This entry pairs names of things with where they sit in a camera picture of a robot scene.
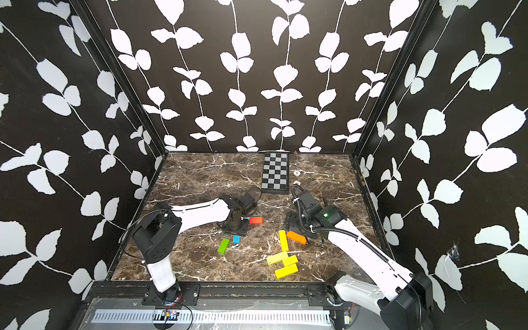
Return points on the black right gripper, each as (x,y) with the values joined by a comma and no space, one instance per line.
(291,221)

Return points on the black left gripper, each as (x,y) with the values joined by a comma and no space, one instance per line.
(227,229)

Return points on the red short block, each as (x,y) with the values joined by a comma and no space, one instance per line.
(255,220)

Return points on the orange long block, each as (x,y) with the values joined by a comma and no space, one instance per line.
(296,237)

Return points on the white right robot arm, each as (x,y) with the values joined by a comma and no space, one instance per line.
(402,299)

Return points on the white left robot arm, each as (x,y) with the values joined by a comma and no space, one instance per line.
(157,232)

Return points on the green block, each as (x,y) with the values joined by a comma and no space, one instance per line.
(223,246)

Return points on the yellow upright block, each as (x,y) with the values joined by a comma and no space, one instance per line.
(283,241)

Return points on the small yellow block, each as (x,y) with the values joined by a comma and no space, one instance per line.
(291,260)

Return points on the yellow block left of cluster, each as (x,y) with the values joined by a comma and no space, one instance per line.
(275,258)

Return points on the yellow block nearest front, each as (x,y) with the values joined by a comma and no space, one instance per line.
(286,271)

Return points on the black grey checkerboard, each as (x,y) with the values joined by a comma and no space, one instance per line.
(275,177)

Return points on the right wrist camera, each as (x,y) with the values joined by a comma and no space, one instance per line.
(307,199)

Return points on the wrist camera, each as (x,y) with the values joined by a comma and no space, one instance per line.
(247,202)
(307,199)

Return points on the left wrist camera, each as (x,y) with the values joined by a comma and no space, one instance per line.
(247,202)

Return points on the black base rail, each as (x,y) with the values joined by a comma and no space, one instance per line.
(191,293)

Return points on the white slotted cable duct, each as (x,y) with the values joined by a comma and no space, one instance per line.
(176,316)

